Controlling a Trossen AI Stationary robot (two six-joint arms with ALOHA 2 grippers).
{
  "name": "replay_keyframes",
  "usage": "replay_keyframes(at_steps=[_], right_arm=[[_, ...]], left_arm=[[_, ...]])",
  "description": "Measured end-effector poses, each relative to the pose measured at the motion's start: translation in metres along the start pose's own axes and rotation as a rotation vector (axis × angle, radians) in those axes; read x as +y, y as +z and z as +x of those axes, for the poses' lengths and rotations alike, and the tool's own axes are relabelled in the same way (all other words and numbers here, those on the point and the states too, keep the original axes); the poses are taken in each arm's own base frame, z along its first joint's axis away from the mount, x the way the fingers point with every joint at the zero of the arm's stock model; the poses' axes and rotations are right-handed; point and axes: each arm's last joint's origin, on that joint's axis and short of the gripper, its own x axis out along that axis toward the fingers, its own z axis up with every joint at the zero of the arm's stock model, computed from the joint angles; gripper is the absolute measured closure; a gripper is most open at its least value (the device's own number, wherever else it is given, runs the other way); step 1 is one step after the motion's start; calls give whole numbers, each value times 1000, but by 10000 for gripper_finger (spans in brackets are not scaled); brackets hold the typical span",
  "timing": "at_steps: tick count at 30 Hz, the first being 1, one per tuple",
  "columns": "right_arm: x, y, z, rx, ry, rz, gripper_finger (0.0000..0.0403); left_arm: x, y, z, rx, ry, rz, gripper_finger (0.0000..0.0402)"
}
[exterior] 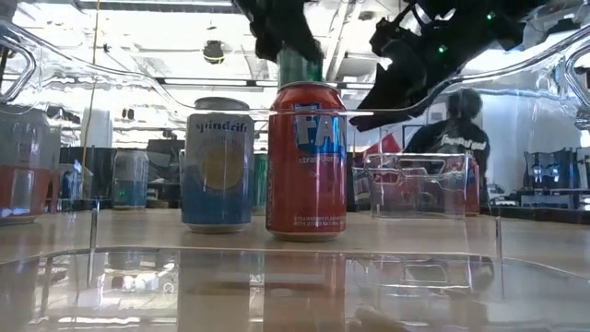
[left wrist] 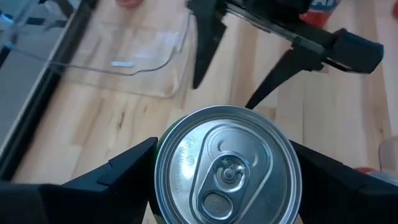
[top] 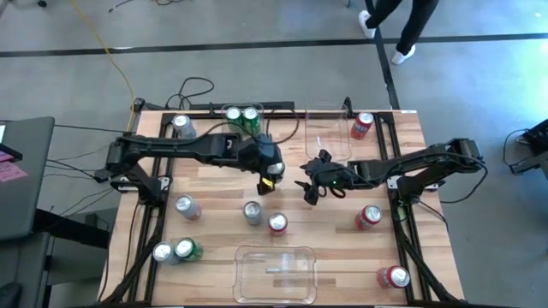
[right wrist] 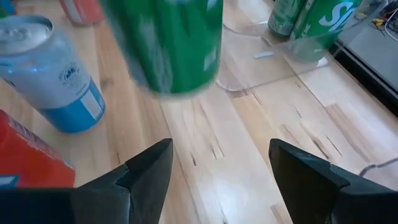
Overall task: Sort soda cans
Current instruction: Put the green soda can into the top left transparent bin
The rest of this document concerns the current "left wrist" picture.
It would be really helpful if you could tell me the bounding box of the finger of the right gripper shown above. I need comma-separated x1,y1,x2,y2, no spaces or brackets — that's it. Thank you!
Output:
186,0,228,90
244,27,385,110

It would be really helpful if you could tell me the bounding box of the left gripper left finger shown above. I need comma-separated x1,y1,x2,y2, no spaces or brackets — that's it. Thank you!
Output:
0,136,159,224

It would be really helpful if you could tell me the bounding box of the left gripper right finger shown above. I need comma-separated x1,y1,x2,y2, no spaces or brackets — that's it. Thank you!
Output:
290,139,398,224

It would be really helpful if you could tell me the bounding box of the green Sprite can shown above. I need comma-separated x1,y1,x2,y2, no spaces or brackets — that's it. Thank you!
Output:
154,105,303,224

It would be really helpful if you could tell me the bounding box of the clear plastic bin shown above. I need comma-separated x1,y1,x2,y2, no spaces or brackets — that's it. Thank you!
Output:
46,14,192,99

